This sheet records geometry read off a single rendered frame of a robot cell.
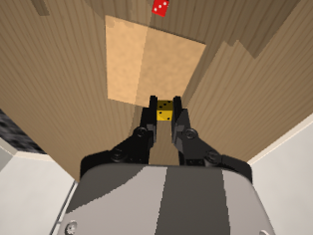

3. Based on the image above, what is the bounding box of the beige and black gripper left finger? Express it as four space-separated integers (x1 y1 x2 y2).
80 96 157 180

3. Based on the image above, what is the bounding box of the tan mat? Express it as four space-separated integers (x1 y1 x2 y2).
106 15 206 108

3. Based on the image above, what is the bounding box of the red die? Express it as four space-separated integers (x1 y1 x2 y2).
152 0 169 17

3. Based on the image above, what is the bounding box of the yellow die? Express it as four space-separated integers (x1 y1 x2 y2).
156 100 173 120

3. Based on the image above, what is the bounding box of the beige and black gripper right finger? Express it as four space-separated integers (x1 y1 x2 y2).
171 96 253 185

